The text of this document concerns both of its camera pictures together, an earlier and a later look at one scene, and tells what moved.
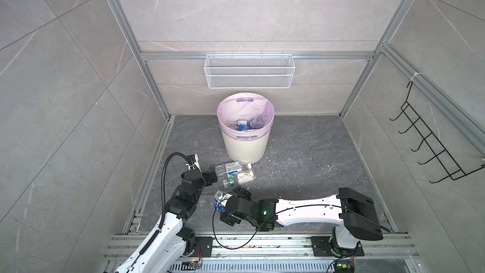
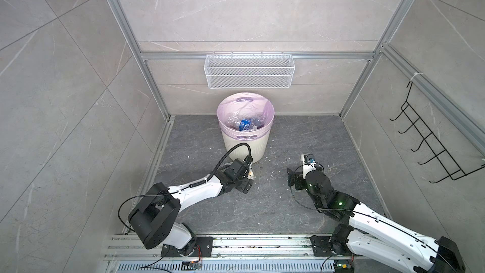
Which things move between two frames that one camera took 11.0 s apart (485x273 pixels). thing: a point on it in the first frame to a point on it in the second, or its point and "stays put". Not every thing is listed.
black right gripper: [228, 219] to [299, 177]
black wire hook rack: [429, 138] stays put
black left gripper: [209, 180] to [247, 185]
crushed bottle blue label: [221, 200] to [242, 124]
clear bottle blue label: [257, 122] stays put
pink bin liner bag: [243, 106] stays put
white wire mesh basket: [249, 71] stays put
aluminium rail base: [285, 253] stays put
